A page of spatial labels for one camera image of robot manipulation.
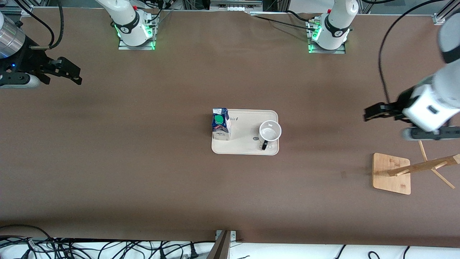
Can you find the white mug black handle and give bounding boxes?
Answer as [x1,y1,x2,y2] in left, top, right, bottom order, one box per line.
[259,120,282,151]

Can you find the blue milk carton green cap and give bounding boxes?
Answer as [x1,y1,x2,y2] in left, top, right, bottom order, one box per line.
[211,107,231,141]

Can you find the cream tray with bear print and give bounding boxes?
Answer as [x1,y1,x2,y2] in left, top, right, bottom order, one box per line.
[211,109,280,156]

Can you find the aluminium profile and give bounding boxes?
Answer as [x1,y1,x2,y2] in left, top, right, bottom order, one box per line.
[433,0,460,26]
[0,0,47,15]

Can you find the wooden mug stand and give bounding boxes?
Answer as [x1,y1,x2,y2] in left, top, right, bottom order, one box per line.
[372,140,460,195]

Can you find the grey metal box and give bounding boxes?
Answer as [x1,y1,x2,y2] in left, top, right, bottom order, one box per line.
[209,0,264,11]

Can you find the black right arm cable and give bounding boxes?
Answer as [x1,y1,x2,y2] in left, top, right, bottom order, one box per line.
[14,0,65,49]

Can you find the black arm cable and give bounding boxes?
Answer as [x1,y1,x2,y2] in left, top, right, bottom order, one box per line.
[378,0,446,105]
[14,0,65,49]

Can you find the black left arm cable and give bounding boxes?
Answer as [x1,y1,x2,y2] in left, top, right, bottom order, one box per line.
[378,0,446,105]

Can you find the metal base plate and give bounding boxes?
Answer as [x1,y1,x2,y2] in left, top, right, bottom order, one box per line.
[307,20,346,54]
[118,16,157,51]

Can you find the aluminium frame post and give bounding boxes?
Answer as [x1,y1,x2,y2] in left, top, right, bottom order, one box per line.
[207,230,238,259]

